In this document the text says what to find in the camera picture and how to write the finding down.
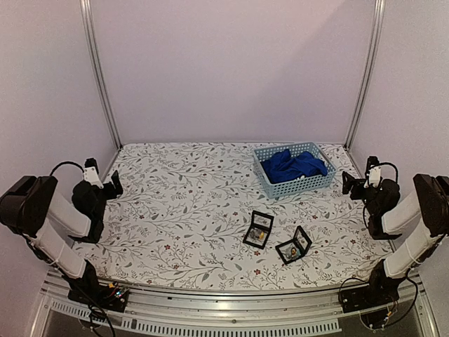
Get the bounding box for left aluminium frame post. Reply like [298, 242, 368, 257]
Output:
[79, 0, 123, 150]

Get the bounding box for floral patterned tablecloth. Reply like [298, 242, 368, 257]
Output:
[73, 143, 391, 291]

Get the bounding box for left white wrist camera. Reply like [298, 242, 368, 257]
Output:
[83, 158, 104, 189]

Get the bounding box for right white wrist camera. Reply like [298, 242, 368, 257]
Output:
[364, 156, 382, 188]

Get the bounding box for blue printed t-shirt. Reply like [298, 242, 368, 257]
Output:
[261, 149, 328, 184]

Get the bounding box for black cable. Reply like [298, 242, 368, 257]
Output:
[50, 161, 87, 176]
[378, 161, 400, 183]

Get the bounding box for light blue plastic basket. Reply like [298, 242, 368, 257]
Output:
[253, 142, 336, 199]

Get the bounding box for right black cable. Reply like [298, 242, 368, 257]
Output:
[378, 161, 400, 183]

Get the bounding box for left black cable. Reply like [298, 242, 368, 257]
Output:
[50, 161, 87, 176]

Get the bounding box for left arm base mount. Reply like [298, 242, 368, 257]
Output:
[68, 282, 129, 312]

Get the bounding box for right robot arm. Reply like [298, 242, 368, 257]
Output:
[342, 167, 448, 306]

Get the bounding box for right aluminium frame post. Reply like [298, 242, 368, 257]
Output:
[344, 0, 385, 151]

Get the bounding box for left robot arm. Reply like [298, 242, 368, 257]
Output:
[1, 167, 123, 305]

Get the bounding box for black brooch box silver brooch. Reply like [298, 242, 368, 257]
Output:
[275, 225, 312, 265]

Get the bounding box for aluminium frame post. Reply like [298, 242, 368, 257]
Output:
[79, 0, 123, 150]
[344, 0, 385, 151]

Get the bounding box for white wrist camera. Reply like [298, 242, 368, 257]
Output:
[83, 158, 104, 189]
[364, 156, 382, 188]

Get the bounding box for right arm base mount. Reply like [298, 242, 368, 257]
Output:
[338, 284, 399, 330]

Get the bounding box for black brooch box yellow brooch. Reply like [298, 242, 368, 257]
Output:
[243, 211, 274, 249]

